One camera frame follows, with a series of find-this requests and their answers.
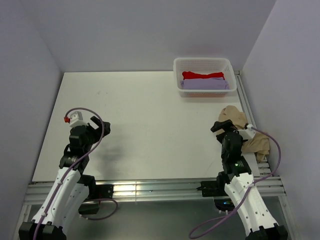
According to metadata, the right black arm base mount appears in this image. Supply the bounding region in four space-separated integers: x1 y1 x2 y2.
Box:
196 180 235 212

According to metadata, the beige t shirt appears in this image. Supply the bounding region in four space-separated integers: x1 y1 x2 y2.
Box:
218 105 270 162

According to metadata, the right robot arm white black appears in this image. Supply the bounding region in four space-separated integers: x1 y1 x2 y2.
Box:
210 119 289 240

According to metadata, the red rolled t shirt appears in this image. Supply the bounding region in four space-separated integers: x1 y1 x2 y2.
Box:
182 71 225 80

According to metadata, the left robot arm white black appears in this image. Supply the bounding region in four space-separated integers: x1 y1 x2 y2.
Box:
18 115 111 240

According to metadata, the aluminium frame rail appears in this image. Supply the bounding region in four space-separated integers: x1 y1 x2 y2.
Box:
12 71 301 240

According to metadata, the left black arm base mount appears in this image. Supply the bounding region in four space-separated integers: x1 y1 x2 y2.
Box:
78 184 114 216

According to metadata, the lilac rolled t shirt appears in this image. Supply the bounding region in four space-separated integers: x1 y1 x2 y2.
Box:
180 78 230 90

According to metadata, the white plastic basket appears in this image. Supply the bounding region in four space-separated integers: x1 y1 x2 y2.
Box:
173 57 237 98

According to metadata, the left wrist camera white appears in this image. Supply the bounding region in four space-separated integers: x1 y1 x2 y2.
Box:
63 111 88 128

